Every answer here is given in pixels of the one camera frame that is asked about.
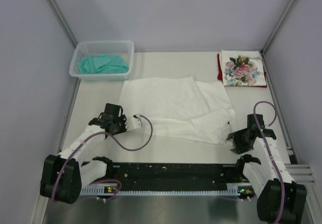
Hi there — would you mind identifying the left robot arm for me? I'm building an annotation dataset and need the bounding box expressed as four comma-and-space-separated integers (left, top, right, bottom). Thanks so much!
40, 103, 126, 204

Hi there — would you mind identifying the teal green t-shirt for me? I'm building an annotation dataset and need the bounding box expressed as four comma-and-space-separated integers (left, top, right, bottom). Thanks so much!
77, 54, 129, 74

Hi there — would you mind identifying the right aluminium frame post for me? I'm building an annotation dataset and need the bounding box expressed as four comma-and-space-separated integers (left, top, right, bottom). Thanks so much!
261, 0, 299, 55

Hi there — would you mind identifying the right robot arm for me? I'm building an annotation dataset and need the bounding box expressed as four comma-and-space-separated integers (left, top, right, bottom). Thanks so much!
227, 114, 307, 223

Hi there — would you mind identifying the aluminium frame post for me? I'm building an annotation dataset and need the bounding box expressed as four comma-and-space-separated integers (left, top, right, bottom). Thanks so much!
261, 0, 299, 55
47, 0, 78, 48

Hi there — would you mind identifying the white t-shirt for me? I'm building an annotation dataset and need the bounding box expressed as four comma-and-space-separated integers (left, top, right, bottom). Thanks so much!
118, 77, 235, 145

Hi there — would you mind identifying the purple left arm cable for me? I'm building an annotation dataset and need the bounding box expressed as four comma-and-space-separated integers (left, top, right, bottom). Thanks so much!
51, 114, 153, 201

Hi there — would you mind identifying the white perforated plastic basket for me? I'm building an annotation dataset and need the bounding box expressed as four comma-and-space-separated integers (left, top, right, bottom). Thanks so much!
69, 40, 134, 81

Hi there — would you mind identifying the aluminium front frame rail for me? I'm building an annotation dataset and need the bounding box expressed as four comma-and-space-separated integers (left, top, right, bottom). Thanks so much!
285, 146, 315, 185

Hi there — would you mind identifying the folded red t-shirt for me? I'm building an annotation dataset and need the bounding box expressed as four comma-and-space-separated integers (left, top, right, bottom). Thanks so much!
217, 54, 267, 88

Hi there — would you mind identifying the white slotted cable duct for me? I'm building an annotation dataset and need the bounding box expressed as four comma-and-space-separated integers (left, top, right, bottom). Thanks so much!
80, 185, 255, 198

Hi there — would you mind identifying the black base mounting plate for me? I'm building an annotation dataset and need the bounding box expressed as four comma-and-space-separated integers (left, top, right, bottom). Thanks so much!
108, 163, 242, 192

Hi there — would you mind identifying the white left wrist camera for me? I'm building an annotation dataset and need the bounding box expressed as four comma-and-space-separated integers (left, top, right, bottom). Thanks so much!
125, 114, 142, 131

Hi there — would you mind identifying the left aluminium frame post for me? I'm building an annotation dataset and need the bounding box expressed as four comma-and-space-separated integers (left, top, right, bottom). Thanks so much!
47, 0, 78, 48

